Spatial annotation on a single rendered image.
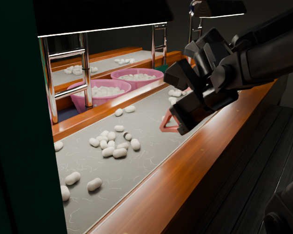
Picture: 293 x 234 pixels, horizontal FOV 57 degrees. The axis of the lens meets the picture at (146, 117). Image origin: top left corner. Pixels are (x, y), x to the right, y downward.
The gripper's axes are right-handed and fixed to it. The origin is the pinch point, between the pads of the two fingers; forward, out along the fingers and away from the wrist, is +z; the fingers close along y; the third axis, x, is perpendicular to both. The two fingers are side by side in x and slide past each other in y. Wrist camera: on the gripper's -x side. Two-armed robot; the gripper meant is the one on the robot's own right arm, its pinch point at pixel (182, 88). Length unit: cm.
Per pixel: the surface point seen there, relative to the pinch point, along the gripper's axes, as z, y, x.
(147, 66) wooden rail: 43, -57, -27
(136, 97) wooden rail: 17.4, 2.2, -7.6
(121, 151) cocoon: 2.5, 38.7, 5.4
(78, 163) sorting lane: 9.1, 46.2, 2.1
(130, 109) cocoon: 14.4, 13.1, -4.1
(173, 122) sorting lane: 2.9, 12.2, 7.6
